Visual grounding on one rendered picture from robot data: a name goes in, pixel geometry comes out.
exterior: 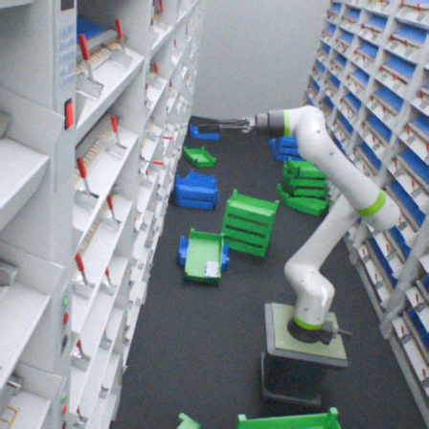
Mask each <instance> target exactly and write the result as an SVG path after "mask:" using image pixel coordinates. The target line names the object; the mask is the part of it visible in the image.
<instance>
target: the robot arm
mask: <svg viewBox="0 0 429 429"><path fill-rule="evenodd" d="M250 131H256V135H257V136H264V135H266V134H267V135H268V138H270V139H273V142H276V138H278V137H296V147H297V150H298V152H299V154H300V155H301V157H303V158H304V159H305V160H306V161H307V162H308V163H310V164H311V165H312V166H314V167H315V168H316V169H318V170H320V171H321V172H322V173H323V174H324V175H325V176H326V177H327V178H328V179H329V180H330V181H331V182H332V183H333V184H334V185H335V186H336V187H337V188H338V189H339V190H340V193H341V194H340V198H339V199H338V201H337V203H336V204H335V206H334V207H333V209H332V210H331V212H330V213H329V215H328V216H327V218H326V219H325V220H324V221H323V223H322V224H321V225H320V227H319V228H318V229H317V230H316V232H315V233H314V234H313V235H312V236H311V238H310V239H309V240H308V241H307V242H306V243H305V245H304V246H303V247H302V248H301V249H300V250H299V251H298V252H297V253H296V254H295V255H294V256H293V257H292V258H291V259H290V260H289V261H288V262H287V263H286V265H285V266H284V269H283V273H284V276H285V278H286V279H287V281H288V283H289V284H290V286H291V287H292V289H293V291H294V292H295V294H296V296H297V301H296V303H295V307H294V311H293V313H294V314H293V317H292V318H291V319H290V320H289V321H288V322H287V325H286V329H287V331H288V333H289V334H290V335H291V336H292V337H293V338H295V339H297V340H299V341H301V342H304V343H316V342H318V341H321V342H322V343H323V344H325V345H328V344H329V343H330V341H331V339H336V337H335V336H336V334H338V335H342V336H346V337H349V338H351V336H352V332H348V331H344V330H342V329H338V327H337V326H334V325H333V322H331V321H328V320H326V317H327V314H328V311H329V308H330V305H331V302H332V299H333V296H334V287H333V285H332V284H331V283H330V282H329V281H328V280H327V279H326V278H325V277H324V276H323V275H322V274H321V273H320V272H319V269H320V268H321V266H322V264H323V263H324V261H325V260H326V258H327V256H328V255H329V253H330V252H331V251H332V249H333V248H334V246H335V245H336V244H337V243H338V241H339V240H340V239H341V236H342V235H343V234H344V233H345V232H346V231H347V229H348V228H349V227H350V225H351V224H352V223H353V222H354V221H355V220H357V219H358V218H359V217H361V218H362V219H363V220H365V221H366V222H367V223H368V224H369V225H370V226H371V227H373V228H374V229H376V230H387V229H390V228H392V227H393V226H395V225H396V223H397V222H398V220H399V215H400V213H399V208H398V207H397V205H396V204H395V203H394V201H393V200H392V199H391V198H390V197H389V196H388V195H387V194H386V193H384V192H383V191H382V190H381V189H380V188H379V187H377V186H376V185H375V183H374V182H373V181H371V180H370V179H369V178H368V177H366V176H365V175H364V174H363V173H361V172H360V171H359V170H358V169H357V168H356V167H355V166H353V165H352V164H351V163H350V162H349V161H348V159H347V158H346V157H345V156H344V154H343V153H342V152H341V151H340V150H339V148H338V147H337V146H336V145H335V144H334V143H333V141H332V140H331V139H330V137H329V136H328V134H327V130H326V125H325V117H324V114H323V113H322V112H321V111H320V110H319V109H317V108H315V107H312V106H306V107H303V108H299V109H294V110H281V111H276V110H275V108H274V109H273V111H268V112H267V116H266V114H257V115H256V116H255V120H249V119H247V118H240V119H229V120H220V122H206V123H198V133H220V134H246V135H247V134H248V132H250Z"/></svg>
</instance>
